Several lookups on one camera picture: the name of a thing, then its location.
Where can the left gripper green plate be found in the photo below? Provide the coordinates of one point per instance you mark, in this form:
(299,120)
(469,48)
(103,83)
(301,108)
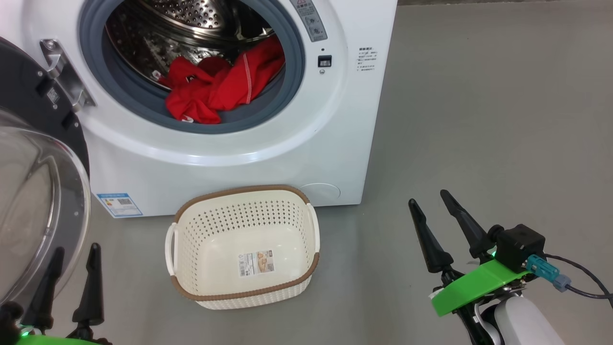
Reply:
(57,341)

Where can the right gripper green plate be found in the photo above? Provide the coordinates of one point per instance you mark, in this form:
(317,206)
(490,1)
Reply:
(474,287)

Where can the black glass washing machine door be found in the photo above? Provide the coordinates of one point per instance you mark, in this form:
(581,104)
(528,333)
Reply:
(33,191)

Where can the red garment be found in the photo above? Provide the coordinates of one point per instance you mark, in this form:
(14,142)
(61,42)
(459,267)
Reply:
(210,91)

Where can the basket product label sticker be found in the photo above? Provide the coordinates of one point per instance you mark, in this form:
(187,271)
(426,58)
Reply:
(255,264)

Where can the cream basket with brown rim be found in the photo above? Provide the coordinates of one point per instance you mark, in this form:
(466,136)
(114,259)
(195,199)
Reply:
(249,230)

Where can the white washing machine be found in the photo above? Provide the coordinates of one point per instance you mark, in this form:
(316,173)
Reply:
(287,134)

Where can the grey rubber door seal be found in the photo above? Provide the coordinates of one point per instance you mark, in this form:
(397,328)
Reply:
(143,103)

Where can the metal door hinge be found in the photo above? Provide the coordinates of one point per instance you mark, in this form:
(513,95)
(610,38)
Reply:
(64,76)

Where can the black door latch socket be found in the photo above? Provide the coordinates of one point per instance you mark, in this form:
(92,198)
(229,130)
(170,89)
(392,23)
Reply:
(324,61)

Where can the steel washing drum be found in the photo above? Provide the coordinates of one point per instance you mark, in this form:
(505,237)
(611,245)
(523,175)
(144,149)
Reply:
(191,14)

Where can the blue energy label sticker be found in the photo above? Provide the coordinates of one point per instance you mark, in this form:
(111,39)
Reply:
(119,205)

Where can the round white filter cover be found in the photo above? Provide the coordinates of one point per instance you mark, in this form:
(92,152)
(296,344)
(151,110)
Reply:
(321,191)

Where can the grey warning label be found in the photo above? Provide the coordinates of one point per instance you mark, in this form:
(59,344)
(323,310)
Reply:
(310,21)

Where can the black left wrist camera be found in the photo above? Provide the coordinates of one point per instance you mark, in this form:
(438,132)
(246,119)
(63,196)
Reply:
(9,321)

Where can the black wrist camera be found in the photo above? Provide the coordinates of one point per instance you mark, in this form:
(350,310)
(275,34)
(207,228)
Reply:
(519,244)
(9,321)

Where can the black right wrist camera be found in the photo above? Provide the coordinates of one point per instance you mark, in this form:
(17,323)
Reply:
(519,244)

